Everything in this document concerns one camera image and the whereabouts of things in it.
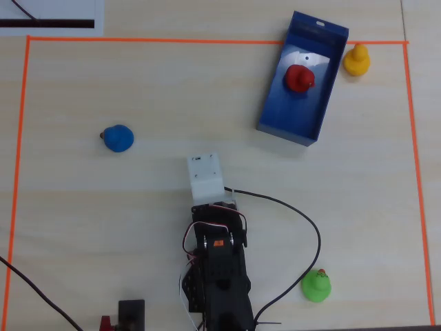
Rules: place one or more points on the orange tape strip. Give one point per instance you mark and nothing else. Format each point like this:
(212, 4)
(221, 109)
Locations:
(155, 40)
(17, 172)
(418, 179)

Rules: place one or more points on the green rubber duck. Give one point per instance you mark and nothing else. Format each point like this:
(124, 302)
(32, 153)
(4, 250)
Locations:
(315, 288)

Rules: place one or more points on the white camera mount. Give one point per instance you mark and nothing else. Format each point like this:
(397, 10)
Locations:
(206, 176)

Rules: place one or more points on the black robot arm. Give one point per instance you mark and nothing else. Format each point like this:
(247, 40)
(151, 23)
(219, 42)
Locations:
(224, 282)

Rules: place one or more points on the yellow rubber duck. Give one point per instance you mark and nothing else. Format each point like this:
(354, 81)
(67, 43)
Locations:
(356, 62)

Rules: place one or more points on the red rubber duck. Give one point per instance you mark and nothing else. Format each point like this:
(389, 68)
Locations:
(298, 78)

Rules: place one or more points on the black table clamp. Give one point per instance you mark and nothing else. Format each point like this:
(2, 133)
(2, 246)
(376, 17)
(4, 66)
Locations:
(131, 315)

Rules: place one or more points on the white board with black stripe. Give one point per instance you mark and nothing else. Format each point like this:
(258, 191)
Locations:
(51, 13)

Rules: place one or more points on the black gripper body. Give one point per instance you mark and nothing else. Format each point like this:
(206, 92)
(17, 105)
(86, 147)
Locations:
(230, 204)

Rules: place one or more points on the blue plastic box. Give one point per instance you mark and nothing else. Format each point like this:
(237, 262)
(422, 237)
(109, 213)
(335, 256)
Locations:
(293, 110)

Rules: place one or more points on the blue rubber duck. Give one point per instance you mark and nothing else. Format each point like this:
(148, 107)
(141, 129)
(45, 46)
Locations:
(119, 138)

